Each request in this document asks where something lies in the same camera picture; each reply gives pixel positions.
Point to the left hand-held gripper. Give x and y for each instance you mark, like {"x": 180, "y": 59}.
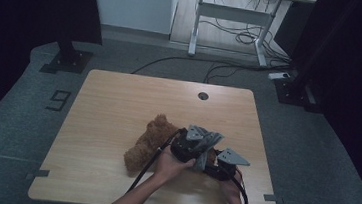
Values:
{"x": 183, "y": 147}

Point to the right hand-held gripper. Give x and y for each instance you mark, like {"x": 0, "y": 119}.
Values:
{"x": 226, "y": 171}

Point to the grey fluffy cloth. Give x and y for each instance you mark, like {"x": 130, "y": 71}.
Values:
{"x": 210, "y": 141}

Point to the brown teddy bear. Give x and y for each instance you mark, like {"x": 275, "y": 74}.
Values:
{"x": 148, "y": 145}

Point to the person's right hand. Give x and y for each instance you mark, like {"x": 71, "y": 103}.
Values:
{"x": 232, "y": 190}

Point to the person's left hand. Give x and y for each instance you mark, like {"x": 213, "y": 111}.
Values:
{"x": 169, "y": 167}

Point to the grey tape strip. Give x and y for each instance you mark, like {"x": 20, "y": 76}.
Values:
{"x": 271, "y": 197}
{"x": 40, "y": 173}

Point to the black stand with dark base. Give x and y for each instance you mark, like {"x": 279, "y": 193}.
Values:
{"x": 297, "y": 93}

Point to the white power strip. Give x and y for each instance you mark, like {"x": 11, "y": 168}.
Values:
{"x": 278, "y": 76}

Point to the black stand with square base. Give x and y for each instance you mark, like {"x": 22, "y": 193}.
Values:
{"x": 69, "y": 59}

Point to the white panel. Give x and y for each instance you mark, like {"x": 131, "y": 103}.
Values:
{"x": 131, "y": 3}

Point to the dark curtain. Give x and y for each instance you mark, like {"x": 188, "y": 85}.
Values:
{"x": 356, "y": 65}
{"x": 26, "y": 17}

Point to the white metal frame desk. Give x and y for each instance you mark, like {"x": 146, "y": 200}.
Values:
{"x": 234, "y": 13}

